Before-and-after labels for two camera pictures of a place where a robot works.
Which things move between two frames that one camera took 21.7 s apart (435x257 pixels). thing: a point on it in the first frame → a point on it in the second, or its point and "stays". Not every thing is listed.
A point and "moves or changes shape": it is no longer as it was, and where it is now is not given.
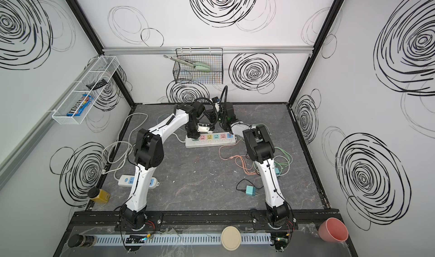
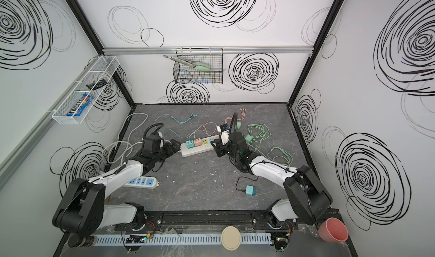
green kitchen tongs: [197, 65] stays
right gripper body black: [222, 118] → [227, 149]
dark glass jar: [77, 240] stays
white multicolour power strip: [211, 139] moves or changes shape
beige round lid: [231, 238] stays
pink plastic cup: [333, 231] stays
